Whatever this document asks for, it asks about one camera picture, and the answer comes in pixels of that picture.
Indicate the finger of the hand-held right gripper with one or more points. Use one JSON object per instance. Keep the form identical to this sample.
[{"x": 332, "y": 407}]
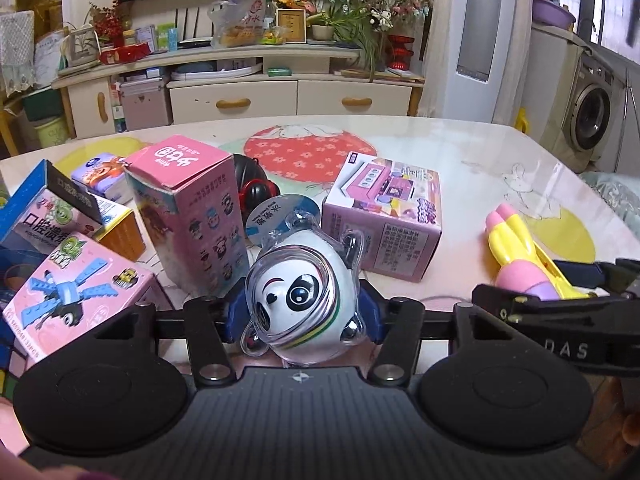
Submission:
[
  {"x": 500, "y": 299},
  {"x": 585, "y": 272}
]

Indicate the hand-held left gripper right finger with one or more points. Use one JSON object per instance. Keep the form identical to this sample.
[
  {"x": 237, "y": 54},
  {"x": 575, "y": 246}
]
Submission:
[{"x": 371, "y": 312}]

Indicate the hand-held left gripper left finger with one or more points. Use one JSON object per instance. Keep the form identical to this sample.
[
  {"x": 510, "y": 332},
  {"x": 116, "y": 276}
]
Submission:
[{"x": 234, "y": 317}]

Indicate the yellow pink toy rocket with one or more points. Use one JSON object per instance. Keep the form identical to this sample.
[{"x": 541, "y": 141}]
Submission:
[{"x": 515, "y": 250}]

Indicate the panda toy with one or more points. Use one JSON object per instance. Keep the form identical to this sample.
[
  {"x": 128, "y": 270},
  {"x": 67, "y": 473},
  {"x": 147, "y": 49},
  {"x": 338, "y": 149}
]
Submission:
[{"x": 295, "y": 295}]

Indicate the black-haired doll with red headphones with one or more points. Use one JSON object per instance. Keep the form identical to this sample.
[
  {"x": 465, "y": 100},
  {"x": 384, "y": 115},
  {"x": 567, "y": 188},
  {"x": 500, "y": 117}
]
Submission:
[{"x": 255, "y": 185}]

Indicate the pale green patterned cushion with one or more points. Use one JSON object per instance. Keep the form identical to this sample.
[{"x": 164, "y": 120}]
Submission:
[{"x": 612, "y": 200}]

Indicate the pink purple brick toy box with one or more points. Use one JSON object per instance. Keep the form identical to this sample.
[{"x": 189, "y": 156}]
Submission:
[{"x": 380, "y": 225}]

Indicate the tall pink cartoon box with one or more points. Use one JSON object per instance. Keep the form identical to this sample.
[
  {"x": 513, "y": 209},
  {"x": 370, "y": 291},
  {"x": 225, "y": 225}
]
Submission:
[{"x": 200, "y": 210}]

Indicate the orange yellow small box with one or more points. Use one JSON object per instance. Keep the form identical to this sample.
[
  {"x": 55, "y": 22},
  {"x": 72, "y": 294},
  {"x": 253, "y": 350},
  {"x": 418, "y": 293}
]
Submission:
[{"x": 122, "y": 237}]

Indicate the pink dragonfly brick toy box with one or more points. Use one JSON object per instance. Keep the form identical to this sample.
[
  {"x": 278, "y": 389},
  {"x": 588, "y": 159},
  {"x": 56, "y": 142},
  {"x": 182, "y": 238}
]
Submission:
[{"x": 85, "y": 290}]

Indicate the grey washing machine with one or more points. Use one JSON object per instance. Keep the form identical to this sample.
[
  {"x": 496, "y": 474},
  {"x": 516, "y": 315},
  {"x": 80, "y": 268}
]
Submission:
[{"x": 592, "y": 110}]

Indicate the yellow chair back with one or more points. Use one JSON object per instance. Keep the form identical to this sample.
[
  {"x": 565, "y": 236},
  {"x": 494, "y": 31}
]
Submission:
[{"x": 521, "y": 120}]

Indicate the small purple cartoon tin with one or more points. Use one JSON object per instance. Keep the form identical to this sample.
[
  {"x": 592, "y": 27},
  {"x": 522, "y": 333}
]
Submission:
[{"x": 100, "y": 172}]

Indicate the cream television cabinet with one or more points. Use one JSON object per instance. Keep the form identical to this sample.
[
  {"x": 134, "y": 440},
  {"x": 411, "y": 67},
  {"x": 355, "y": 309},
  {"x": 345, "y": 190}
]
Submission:
[{"x": 325, "y": 100}]

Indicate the pink storage case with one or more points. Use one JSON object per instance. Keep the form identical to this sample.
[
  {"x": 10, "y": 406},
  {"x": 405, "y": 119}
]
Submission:
[{"x": 145, "y": 107}]

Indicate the blue medicine box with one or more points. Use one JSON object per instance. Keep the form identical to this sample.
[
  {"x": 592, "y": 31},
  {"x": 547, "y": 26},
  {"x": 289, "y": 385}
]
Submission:
[{"x": 30, "y": 210}]

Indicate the white standing air conditioner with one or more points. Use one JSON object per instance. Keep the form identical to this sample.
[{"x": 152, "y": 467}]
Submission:
[{"x": 445, "y": 60}]

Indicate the white oval tray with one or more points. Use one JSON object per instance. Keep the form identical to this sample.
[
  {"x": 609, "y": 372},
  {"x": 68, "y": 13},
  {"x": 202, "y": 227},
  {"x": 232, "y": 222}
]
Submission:
[{"x": 215, "y": 71}]

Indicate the small green flat box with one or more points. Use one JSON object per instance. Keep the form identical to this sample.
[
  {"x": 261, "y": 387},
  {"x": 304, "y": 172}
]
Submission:
[{"x": 277, "y": 71}]

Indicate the green waste bin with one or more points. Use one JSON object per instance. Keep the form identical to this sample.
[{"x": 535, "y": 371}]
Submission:
[{"x": 52, "y": 132}]

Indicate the red stacked vase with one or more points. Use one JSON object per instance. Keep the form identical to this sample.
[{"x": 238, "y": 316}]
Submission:
[{"x": 400, "y": 52}]

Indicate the purple plastic basin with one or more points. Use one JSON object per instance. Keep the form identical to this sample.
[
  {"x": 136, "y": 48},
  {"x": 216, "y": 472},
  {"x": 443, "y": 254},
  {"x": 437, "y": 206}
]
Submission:
[{"x": 550, "y": 12}]

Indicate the black set-top box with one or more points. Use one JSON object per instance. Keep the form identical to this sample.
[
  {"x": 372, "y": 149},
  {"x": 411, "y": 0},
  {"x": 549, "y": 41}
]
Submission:
[{"x": 195, "y": 43}]

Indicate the potted green spider plant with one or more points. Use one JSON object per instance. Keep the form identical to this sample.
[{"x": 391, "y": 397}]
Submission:
[{"x": 322, "y": 32}]

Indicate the yellow snack packet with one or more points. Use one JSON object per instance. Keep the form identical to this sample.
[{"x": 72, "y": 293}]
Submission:
[{"x": 273, "y": 36}]

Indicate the flat red box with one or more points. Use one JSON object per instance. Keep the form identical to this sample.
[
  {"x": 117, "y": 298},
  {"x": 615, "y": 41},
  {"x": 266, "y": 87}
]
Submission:
[{"x": 125, "y": 53}]

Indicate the green white carton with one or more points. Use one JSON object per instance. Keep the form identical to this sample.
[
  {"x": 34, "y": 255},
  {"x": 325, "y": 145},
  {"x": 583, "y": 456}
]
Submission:
[{"x": 168, "y": 37}]

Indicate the white blue carton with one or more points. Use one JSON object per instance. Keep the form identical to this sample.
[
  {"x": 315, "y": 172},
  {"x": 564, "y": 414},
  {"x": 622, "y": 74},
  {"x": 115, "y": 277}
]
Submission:
[{"x": 146, "y": 38}]

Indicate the clear plastic bag of snacks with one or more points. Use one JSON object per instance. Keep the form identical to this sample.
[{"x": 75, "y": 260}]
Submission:
[{"x": 235, "y": 20}]

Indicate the white pot with plant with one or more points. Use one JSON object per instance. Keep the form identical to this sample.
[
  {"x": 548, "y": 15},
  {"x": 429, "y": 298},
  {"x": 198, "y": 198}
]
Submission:
[{"x": 80, "y": 47}]

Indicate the orange artificial flowers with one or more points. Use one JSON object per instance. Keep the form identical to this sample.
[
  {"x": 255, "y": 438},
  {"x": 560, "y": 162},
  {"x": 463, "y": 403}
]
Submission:
[{"x": 297, "y": 2}]

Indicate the red berry branch decoration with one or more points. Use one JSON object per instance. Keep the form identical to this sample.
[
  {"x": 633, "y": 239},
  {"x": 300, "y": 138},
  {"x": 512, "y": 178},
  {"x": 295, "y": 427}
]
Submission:
[{"x": 107, "y": 25}]

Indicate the white paper bag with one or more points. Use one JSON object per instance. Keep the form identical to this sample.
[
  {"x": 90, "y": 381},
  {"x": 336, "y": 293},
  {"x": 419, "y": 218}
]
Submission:
[{"x": 50, "y": 50}]

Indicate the wooden chair with lace cover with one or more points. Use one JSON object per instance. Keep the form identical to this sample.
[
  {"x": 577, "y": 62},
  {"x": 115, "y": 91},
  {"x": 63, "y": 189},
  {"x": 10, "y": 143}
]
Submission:
[{"x": 17, "y": 50}]

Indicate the small wooden picture frame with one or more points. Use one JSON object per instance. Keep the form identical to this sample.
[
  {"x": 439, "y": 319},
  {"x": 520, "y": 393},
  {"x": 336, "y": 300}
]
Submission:
[{"x": 291, "y": 25}]

